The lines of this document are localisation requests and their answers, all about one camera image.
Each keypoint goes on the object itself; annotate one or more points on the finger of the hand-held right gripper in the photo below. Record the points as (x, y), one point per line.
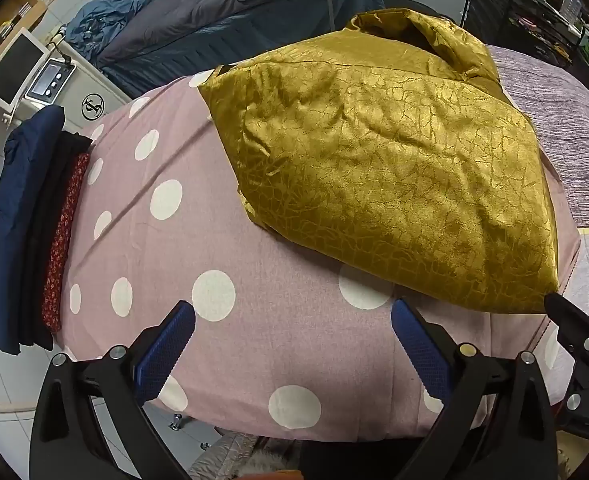
(576, 322)

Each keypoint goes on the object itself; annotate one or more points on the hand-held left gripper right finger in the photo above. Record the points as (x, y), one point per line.
(419, 347)

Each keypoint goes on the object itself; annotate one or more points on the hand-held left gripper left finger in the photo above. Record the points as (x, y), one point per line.
(167, 347)

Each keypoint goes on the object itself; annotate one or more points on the gold jacket with black fur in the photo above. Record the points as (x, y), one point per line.
(389, 160)

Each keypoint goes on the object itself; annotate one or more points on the pink polka dot bed sheet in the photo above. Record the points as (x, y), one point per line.
(214, 240)

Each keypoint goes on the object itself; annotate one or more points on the grey quilted cloth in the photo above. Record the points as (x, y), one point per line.
(224, 455)

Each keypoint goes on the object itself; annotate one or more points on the red floral folded cloth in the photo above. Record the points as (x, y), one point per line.
(62, 240)

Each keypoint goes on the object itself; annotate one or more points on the mauve striped blanket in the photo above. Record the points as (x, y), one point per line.
(559, 125)

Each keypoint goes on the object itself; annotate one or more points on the navy folded garment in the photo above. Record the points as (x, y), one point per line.
(12, 200)

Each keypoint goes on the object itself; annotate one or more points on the white cabinet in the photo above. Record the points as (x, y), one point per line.
(94, 90)

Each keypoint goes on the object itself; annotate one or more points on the grey device with buttons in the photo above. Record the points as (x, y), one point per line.
(52, 80)

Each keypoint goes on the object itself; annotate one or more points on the white framed monitor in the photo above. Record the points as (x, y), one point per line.
(12, 67)

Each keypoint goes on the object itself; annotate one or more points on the black metal rack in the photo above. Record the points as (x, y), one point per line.
(524, 5)

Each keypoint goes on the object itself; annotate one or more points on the black round stool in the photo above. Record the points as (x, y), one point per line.
(414, 14)

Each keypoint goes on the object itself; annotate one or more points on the blue crumpled cloth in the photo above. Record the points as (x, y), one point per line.
(99, 20)

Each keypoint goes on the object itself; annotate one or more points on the grey duvet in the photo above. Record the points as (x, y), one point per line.
(224, 0)

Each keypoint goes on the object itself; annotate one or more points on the wooden shelf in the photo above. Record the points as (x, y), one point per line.
(4, 15)

